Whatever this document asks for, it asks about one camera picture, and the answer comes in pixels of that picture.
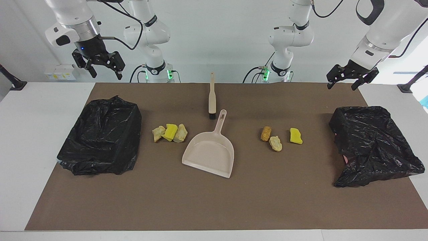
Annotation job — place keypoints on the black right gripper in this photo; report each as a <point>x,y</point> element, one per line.
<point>95,50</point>

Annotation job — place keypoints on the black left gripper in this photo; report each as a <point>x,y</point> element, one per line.
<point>355,71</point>

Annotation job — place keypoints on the notched yellow sponge piece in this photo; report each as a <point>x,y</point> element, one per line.
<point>296,136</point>

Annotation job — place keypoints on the pale orange sponge piece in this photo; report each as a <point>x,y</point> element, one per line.
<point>158,133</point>

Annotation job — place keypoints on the pale beige sponge piece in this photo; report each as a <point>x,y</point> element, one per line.
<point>276,144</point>

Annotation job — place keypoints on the brown sponge piece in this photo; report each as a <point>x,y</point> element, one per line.
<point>265,133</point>

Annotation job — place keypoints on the pale greenish sponge piece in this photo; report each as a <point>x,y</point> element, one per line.
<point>181,134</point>

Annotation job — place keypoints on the beige brush with black bristles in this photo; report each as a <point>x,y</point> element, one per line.
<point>212,100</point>

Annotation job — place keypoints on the beige plastic dustpan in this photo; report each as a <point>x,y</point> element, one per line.
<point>209,154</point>

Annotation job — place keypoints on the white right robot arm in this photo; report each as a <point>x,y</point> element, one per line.
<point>150,33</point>

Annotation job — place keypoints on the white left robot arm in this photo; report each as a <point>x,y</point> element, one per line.
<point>291,35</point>

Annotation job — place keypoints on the crumpled black bag lined bin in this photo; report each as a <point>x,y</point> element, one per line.
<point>367,147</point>

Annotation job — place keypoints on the box-shaped bin with black bag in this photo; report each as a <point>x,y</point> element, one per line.
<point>100,140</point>

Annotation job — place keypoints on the black clamp stand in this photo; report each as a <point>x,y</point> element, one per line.
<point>406,87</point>
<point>15,83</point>

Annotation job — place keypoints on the blue object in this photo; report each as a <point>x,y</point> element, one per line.
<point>425,102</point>

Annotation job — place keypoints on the brown table mat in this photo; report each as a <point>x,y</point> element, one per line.
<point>200,204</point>

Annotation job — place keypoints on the white wall socket box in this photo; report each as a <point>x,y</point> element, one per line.
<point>60,72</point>

